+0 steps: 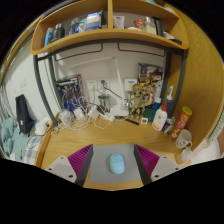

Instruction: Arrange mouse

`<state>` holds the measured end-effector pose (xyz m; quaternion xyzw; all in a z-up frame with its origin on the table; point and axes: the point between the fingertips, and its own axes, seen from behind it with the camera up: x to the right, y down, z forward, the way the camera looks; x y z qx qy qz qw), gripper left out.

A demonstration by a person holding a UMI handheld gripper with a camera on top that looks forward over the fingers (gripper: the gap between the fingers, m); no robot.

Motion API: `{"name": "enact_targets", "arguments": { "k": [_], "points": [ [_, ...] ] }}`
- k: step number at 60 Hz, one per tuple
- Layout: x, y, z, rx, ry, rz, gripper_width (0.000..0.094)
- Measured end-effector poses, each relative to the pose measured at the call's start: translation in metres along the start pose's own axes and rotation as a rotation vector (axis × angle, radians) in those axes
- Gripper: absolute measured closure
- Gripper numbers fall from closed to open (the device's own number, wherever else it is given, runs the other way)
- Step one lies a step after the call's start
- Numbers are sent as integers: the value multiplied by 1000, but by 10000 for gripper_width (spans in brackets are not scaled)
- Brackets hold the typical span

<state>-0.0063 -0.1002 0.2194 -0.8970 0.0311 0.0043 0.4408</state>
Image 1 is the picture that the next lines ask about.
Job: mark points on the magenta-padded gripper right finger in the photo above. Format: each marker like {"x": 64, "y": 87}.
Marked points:
{"x": 165, "y": 167}

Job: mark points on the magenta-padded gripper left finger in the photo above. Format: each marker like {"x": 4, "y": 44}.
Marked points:
{"x": 61, "y": 168}

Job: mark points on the light blue computer mouse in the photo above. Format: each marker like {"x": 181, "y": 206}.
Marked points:
{"x": 117, "y": 164}

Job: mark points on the white mug with print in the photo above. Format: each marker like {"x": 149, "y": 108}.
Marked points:
{"x": 182, "y": 139}

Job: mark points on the small blue pack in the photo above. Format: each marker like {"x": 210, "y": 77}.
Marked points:
{"x": 167, "y": 126}

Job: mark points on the white lotion bottle red pump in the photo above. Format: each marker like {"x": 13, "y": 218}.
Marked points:
{"x": 159, "y": 120}

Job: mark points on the orange chips can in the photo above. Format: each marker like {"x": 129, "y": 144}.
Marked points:
{"x": 181, "y": 121}

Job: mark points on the small white square clock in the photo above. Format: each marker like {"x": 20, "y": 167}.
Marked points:
{"x": 144, "y": 121}

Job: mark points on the clear plastic container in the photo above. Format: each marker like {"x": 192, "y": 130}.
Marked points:
{"x": 65, "y": 117}

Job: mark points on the teal plaid bedding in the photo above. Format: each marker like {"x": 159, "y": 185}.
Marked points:
{"x": 13, "y": 143}

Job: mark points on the dark green round container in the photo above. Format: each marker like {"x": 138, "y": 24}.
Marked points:
{"x": 148, "y": 115}

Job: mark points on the white charger block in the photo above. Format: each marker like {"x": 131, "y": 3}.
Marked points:
{"x": 94, "y": 111}

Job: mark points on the black bag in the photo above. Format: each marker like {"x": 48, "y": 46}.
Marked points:
{"x": 23, "y": 115}

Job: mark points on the brown tree creature figurine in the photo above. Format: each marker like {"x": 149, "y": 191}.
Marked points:
{"x": 137, "y": 101}

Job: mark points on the white desk lamp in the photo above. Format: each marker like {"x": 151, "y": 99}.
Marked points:
{"x": 120, "y": 110}

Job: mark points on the blue robot model box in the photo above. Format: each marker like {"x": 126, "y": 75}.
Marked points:
{"x": 68, "y": 91}

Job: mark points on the colourful model kit box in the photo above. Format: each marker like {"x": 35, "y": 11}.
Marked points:
{"x": 150, "y": 71}

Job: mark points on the wooden shelf unit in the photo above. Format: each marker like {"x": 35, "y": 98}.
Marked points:
{"x": 106, "y": 35}

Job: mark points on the black metal shelf frame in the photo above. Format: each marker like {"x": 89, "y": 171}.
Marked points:
{"x": 41, "y": 86}

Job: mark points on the white wall box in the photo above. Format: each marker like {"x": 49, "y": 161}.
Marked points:
{"x": 130, "y": 84}

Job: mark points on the white wall socket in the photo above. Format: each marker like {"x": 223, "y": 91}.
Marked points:
{"x": 104, "y": 84}

